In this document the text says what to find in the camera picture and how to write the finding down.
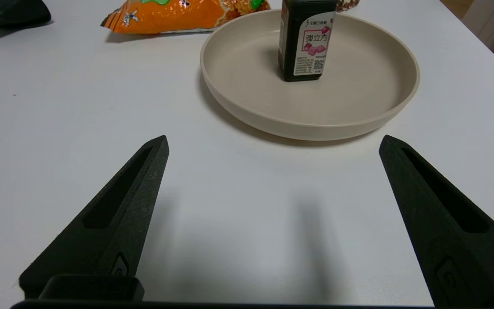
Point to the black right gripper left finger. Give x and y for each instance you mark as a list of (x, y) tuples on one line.
[(114, 223)]

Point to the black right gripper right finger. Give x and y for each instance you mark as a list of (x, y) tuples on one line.
[(453, 227)]

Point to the beige round plate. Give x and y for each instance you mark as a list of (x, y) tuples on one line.
[(315, 107)]

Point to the orange snack bag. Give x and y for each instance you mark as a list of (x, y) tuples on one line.
[(174, 17)]

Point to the black soft pouch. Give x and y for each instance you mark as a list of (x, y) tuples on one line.
[(7, 10)]

